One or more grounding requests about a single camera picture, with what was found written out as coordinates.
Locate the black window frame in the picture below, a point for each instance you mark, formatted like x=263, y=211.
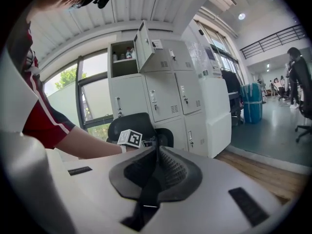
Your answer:
x=80, y=94

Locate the grey metal locker cabinet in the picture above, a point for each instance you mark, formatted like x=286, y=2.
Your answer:
x=165, y=94

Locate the small white bottle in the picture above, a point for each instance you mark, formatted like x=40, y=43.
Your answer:
x=133, y=53

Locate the person's left forearm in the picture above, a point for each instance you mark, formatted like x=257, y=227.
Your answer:
x=92, y=146

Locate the blue wrapped barrel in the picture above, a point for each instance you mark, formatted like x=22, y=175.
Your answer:
x=252, y=103

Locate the black metal railing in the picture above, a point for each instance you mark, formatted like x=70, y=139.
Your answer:
x=273, y=41

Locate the black office chair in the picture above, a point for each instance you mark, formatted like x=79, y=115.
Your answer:
x=231, y=89
x=304, y=86

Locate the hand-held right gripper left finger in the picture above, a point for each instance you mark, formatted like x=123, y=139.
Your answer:
x=97, y=186

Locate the person's red striped shirt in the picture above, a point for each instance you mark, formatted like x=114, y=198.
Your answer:
x=41, y=111

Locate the black mesh chair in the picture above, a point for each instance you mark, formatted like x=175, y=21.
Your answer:
x=136, y=123

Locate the red and white bottle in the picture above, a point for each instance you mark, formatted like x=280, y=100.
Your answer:
x=128, y=53

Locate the white box unit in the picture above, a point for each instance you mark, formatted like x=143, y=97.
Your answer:
x=217, y=116

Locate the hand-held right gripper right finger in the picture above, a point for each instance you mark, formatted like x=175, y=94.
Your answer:
x=214, y=179

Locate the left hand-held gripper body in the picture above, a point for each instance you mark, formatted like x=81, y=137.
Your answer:
x=130, y=138

